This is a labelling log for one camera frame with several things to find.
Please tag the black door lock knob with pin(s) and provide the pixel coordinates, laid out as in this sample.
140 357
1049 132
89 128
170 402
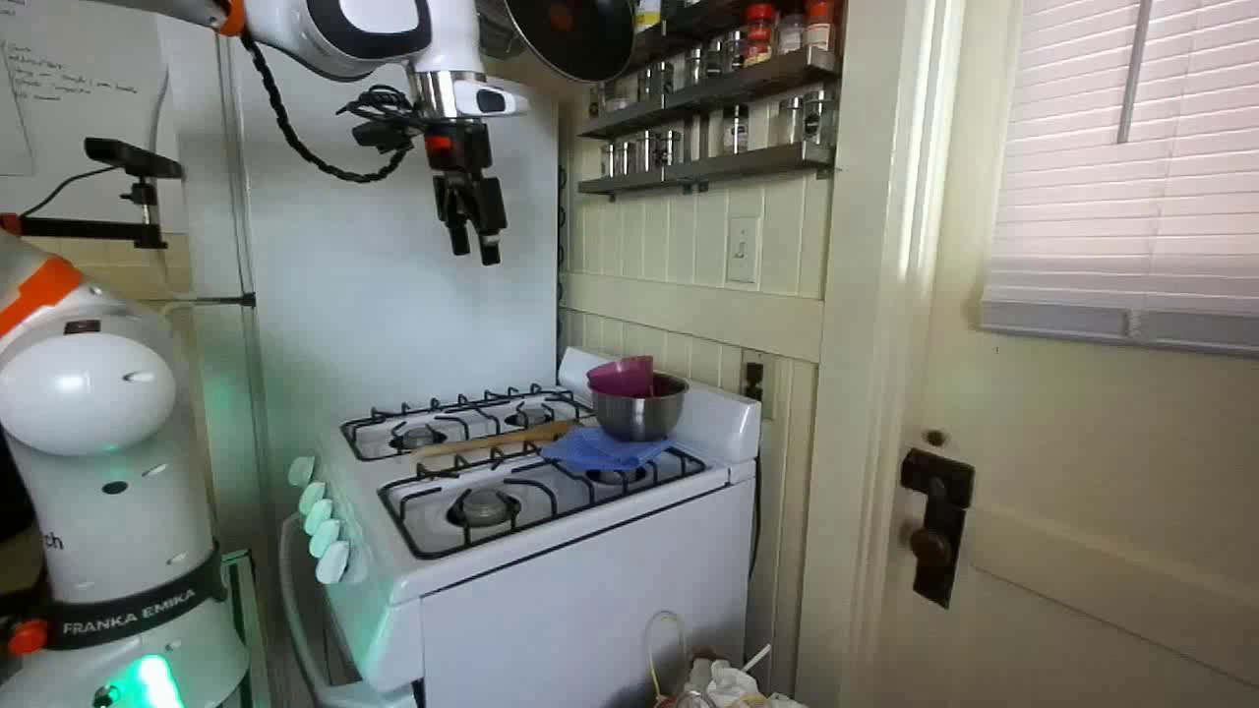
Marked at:
939 525

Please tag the purple cup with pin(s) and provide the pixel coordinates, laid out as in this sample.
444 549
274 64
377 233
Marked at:
620 378

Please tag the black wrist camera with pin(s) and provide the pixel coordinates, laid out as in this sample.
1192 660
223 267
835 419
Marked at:
384 124

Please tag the wooden spoon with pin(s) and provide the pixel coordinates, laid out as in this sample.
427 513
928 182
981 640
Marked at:
488 444

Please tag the white gas stove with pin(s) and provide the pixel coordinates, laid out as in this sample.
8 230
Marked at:
564 592

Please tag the glass spice jar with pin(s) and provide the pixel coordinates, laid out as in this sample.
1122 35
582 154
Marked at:
737 128
813 120
788 35

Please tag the white refrigerator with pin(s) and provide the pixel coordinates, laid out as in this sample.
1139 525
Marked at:
355 300

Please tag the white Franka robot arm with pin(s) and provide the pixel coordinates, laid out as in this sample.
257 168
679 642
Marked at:
103 498

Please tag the white door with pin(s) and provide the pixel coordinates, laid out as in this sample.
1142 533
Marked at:
1087 551

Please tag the white paper sheet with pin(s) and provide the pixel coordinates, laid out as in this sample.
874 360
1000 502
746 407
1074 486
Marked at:
64 99

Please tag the black camera on stand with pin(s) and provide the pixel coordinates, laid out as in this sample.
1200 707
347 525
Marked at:
132 158

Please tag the black stove grate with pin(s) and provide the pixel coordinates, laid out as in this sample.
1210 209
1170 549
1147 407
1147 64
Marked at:
526 498
493 410

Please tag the red lid spice jar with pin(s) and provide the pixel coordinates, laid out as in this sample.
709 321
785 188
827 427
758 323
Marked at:
823 26
758 35

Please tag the round gas burner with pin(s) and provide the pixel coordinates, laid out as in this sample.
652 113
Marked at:
417 433
481 505

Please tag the black wall outlet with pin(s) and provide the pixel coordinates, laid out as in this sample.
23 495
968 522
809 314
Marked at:
751 378

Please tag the blue cloth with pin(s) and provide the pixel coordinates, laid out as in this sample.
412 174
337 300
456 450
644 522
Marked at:
596 456

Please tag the white stove knob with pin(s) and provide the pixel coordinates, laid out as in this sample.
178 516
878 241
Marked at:
311 498
318 516
322 536
301 469
337 563

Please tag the dark spice rack shelf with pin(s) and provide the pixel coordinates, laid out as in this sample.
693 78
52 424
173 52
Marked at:
712 172
733 83

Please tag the white light switch plate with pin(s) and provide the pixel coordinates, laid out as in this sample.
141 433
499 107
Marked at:
742 250

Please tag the metal bowl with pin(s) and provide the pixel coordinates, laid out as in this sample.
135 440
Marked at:
640 414

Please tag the black frying pan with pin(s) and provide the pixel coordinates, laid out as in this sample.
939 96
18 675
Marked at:
572 35

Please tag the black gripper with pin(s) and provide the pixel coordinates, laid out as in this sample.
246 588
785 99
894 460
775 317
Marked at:
456 153

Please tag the white window blind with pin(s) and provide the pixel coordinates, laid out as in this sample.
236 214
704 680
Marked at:
1125 200

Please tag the white trash bag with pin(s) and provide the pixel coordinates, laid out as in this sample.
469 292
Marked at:
712 686

